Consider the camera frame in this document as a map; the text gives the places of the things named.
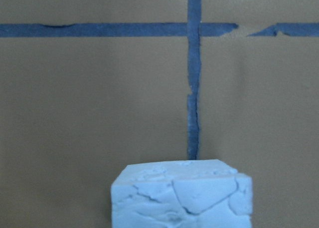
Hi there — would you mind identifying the light blue foam block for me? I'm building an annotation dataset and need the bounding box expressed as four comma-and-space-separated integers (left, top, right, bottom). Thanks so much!
111, 160, 253, 228

